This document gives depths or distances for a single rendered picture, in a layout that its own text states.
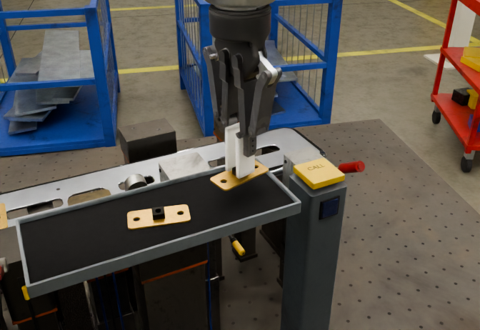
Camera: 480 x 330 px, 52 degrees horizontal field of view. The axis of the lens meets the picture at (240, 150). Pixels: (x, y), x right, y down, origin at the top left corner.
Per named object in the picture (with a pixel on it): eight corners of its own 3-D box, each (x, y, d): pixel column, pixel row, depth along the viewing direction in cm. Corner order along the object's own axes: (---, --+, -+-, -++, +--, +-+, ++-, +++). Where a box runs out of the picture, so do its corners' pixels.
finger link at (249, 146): (251, 118, 66) (266, 126, 64) (251, 151, 69) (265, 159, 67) (242, 121, 66) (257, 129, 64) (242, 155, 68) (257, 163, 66)
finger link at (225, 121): (226, 53, 62) (218, 48, 62) (222, 129, 68) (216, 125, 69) (249, 46, 64) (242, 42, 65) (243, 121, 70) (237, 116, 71)
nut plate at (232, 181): (253, 160, 75) (253, 153, 75) (270, 171, 73) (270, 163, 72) (208, 180, 71) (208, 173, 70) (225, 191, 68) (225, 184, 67)
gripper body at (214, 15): (287, 3, 59) (283, 78, 63) (241, -9, 64) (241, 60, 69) (238, 15, 54) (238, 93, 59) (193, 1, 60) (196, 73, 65)
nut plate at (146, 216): (187, 205, 71) (186, 198, 70) (191, 221, 67) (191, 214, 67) (127, 213, 69) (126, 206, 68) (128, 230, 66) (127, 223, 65)
